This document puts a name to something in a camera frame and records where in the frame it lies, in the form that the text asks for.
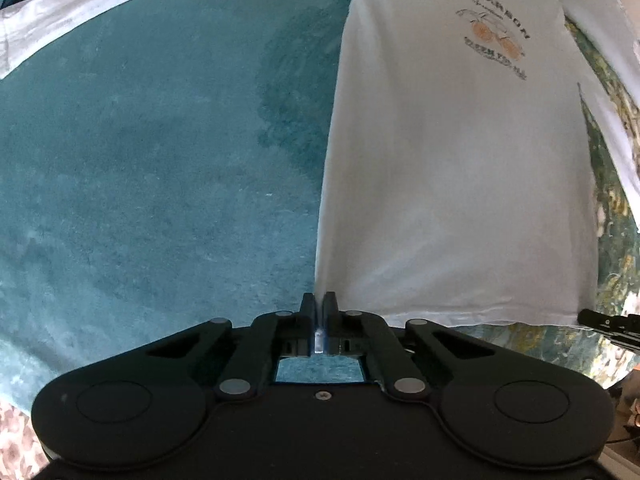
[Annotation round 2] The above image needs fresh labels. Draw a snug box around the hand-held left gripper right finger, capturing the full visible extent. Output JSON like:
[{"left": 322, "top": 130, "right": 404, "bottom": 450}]
[{"left": 321, "top": 290, "right": 498, "bottom": 404}]

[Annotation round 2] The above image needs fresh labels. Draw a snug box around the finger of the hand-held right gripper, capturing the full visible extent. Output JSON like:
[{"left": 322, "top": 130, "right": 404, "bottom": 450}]
[{"left": 576, "top": 309, "right": 640, "bottom": 354}]

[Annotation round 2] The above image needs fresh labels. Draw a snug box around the white printed t-shirt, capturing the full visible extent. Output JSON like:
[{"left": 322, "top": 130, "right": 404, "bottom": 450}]
[{"left": 314, "top": 0, "right": 640, "bottom": 330}]

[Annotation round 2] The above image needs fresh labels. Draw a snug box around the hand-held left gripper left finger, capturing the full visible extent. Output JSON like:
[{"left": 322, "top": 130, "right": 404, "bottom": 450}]
[{"left": 143, "top": 292, "right": 318, "bottom": 404}]

